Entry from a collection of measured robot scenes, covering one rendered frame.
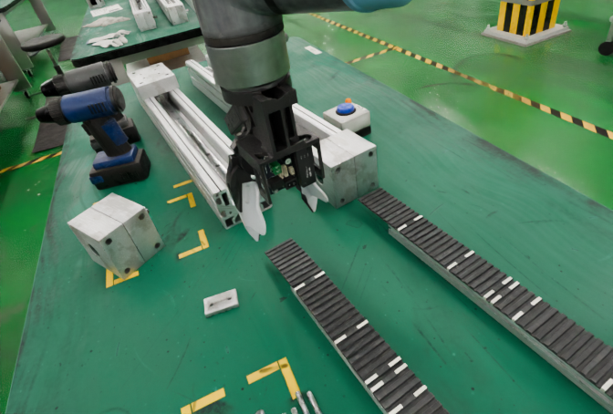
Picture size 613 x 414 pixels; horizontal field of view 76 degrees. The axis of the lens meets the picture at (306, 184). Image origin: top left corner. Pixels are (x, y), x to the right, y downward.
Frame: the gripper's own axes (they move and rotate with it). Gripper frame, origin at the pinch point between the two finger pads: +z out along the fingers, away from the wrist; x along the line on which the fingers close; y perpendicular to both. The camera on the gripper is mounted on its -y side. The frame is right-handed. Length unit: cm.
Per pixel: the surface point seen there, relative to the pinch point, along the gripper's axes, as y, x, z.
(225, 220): -21.2, -3.8, 13.3
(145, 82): -78, -3, 1
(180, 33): -182, 33, 15
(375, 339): 16.1, 2.2, 10.3
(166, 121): -56, -3, 5
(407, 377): 21.9, 2.0, 10.0
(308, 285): 4.2, -0.1, 10.3
